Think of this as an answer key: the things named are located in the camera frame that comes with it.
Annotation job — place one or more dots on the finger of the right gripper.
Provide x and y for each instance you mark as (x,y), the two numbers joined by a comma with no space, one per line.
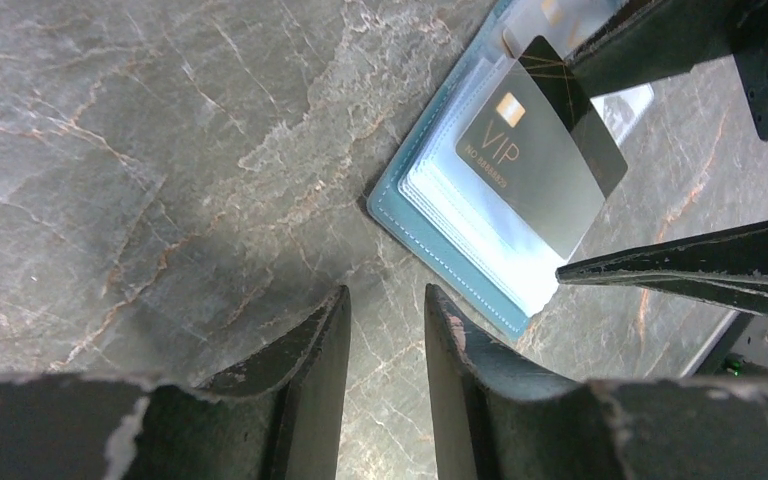
(728,268)
(646,41)

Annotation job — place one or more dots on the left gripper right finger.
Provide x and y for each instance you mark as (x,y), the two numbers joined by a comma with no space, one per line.
(498,415)

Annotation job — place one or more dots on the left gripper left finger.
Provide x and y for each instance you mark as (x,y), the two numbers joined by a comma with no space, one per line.
(277,414)

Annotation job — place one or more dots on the black VIP card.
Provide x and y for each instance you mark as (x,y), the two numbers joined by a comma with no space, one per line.
(541,146)

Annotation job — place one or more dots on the white VIP card in holder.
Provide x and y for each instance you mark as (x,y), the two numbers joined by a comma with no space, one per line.
(565,24)

